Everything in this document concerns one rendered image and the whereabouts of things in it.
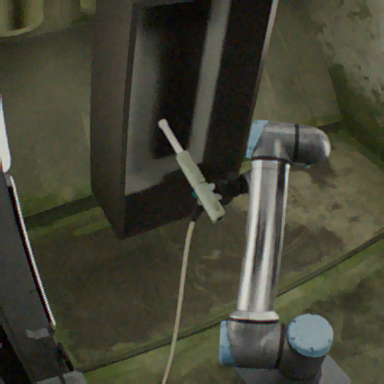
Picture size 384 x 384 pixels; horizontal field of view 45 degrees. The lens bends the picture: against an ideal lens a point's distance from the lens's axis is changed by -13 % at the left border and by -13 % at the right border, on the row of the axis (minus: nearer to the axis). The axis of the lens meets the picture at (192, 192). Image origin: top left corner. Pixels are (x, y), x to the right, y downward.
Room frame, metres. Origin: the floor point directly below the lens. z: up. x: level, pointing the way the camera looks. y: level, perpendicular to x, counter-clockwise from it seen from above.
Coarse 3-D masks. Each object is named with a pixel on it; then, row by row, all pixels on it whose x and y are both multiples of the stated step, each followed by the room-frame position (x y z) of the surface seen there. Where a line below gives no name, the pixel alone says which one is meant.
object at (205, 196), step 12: (168, 132) 1.79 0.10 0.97; (180, 156) 1.68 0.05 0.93; (192, 168) 1.63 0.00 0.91; (192, 180) 1.59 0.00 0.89; (204, 180) 1.60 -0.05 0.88; (204, 192) 1.54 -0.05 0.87; (204, 204) 1.51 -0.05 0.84; (216, 204) 1.48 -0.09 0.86; (192, 216) 1.60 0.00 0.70; (216, 216) 1.45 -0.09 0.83
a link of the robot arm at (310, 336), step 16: (304, 320) 0.88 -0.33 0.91; (320, 320) 0.88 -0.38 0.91; (288, 336) 0.82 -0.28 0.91; (304, 336) 0.82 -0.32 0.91; (320, 336) 0.81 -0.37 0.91; (288, 352) 0.79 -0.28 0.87; (304, 352) 0.77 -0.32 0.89; (320, 352) 0.77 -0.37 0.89; (288, 368) 0.77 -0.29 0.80; (304, 368) 0.76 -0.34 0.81
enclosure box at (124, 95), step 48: (96, 0) 1.81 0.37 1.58; (144, 0) 1.53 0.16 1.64; (192, 0) 1.62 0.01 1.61; (240, 0) 2.03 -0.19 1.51; (96, 48) 1.82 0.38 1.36; (144, 48) 1.99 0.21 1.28; (192, 48) 2.13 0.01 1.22; (240, 48) 2.02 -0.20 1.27; (96, 96) 1.84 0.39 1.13; (144, 96) 2.05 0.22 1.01; (192, 96) 2.20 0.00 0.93; (240, 96) 2.00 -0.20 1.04; (96, 144) 1.87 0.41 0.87; (144, 144) 2.12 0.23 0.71; (192, 144) 2.27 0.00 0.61; (240, 144) 1.98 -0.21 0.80; (96, 192) 1.93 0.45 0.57; (144, 192) 2.01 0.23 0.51
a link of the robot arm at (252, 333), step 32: (256, 128) 1.27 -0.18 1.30; (288, 128) 1.27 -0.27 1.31; (256, 160) 1.21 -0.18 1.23; (288, 160) 1.22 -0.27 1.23; (256, 192) 1.15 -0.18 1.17; (256, 224) 1.08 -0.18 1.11; (256, 256) 1.02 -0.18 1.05; (256, 288) 0.95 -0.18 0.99; (256, 320) 0.87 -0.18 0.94; (224, 352) 0.81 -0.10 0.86; (256, 352) 0.80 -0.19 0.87
